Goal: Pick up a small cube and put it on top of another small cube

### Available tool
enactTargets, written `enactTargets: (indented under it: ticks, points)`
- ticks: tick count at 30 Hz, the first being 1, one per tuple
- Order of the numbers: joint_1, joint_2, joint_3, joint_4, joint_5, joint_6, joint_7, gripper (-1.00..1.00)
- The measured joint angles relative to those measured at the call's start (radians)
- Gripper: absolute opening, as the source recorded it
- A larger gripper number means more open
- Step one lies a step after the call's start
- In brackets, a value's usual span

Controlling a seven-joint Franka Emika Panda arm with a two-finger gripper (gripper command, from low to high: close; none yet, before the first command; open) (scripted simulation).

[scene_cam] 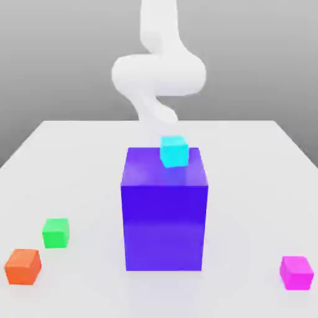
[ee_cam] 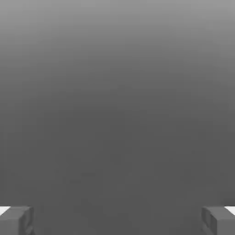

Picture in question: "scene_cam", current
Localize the small cyan cube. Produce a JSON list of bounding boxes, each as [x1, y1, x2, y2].
[[160, 135, 189, 168]]

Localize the small green cube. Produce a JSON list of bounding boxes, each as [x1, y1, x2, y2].
[[42, 217, 70, 249]]

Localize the small orange cube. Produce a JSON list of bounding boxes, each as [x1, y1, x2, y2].
[[4, 248, 42, 286]]

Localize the small magenta cube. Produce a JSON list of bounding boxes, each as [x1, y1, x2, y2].
[[279, 255, 315, 291]]

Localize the large purple box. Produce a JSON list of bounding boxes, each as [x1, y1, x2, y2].
[[120, 147, 209, 272]]

